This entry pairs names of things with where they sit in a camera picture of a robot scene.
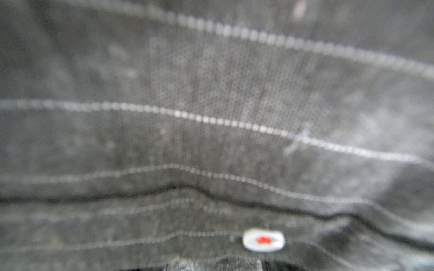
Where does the dark grey striped shirt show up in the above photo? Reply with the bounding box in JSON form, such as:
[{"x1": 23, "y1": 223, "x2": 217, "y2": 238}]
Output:
[{"x1": 1, "y1": 1, "x2": 434, "y2": 271}]

